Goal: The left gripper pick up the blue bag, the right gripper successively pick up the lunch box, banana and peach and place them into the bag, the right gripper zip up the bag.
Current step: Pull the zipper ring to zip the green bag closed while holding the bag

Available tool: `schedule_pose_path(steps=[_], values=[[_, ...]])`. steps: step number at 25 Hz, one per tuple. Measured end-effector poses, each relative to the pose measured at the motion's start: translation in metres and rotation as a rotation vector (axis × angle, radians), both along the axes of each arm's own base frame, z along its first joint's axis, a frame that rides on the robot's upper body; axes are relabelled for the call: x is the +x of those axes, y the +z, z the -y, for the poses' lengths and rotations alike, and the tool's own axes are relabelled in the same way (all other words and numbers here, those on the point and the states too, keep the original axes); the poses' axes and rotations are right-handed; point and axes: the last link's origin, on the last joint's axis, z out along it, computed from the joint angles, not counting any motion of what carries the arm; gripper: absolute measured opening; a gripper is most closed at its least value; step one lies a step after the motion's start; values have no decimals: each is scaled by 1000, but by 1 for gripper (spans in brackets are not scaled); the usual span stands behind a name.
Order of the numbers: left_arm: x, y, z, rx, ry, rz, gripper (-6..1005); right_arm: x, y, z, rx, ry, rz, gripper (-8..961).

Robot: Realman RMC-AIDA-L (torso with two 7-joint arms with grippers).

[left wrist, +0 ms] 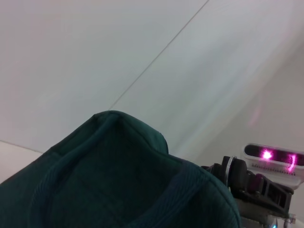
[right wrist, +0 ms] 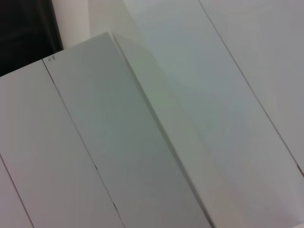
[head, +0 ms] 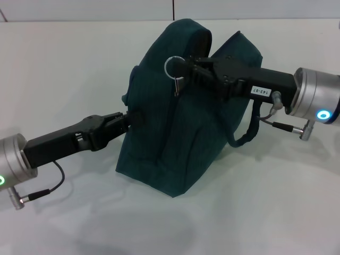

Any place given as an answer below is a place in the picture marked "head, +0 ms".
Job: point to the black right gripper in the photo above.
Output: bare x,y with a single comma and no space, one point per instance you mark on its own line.
257,82

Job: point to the dark teal lunch bag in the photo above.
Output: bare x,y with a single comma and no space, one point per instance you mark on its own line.
186,132

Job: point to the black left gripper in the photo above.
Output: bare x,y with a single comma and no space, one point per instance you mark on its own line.
66,138

